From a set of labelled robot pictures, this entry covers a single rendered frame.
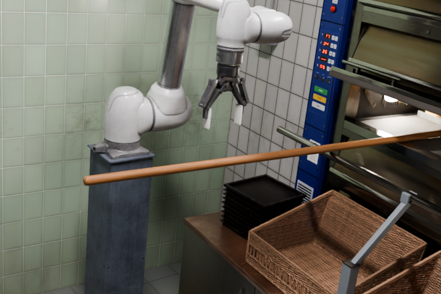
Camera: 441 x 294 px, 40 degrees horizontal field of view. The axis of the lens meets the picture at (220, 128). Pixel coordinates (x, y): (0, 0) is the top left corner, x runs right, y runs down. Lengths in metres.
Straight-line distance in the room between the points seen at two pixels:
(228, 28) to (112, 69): 1.30
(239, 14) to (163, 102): 0.79
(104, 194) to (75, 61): 0.74
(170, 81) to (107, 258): 0.82
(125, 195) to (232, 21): 1.03
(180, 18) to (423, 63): 0.98
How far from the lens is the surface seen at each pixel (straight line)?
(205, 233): 2.91
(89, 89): 3.11
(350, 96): 2.83
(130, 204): 2.67
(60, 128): 3.13
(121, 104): 2.53
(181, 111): 2.65
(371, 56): 2.70
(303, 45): 3.03
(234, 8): 1.93
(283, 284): 2.54
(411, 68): 2.55
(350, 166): 2.30
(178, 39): 2.53
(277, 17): 2.04
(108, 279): 2.80
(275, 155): 2.19
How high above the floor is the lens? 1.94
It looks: 18 degrees down
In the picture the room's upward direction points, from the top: 6 degrees clockwise
